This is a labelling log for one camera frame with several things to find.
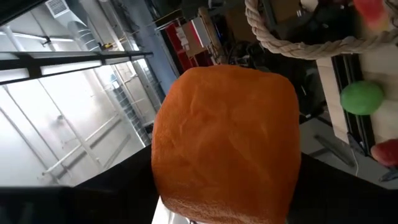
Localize black aluminium table frame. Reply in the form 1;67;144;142
331;54;377;156

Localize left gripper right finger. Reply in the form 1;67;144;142
285;151;398;224

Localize green lime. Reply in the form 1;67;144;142
340;80;385;116

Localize red and yellow apple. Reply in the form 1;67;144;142
370;139;398;168

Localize black ceiling light rail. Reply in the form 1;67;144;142
0;50;154;85

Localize red storage bin rack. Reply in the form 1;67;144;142
164;17;218;73

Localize red orange bell pepper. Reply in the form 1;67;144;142
353;0;389;30

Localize silver ventilation duct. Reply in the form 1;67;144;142
45;0;103;52

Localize orange mandarin fruit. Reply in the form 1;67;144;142
151;64;302;224

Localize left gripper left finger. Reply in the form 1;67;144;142
0;145;160;224

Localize woven straw basket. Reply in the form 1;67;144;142
244;0;398;60

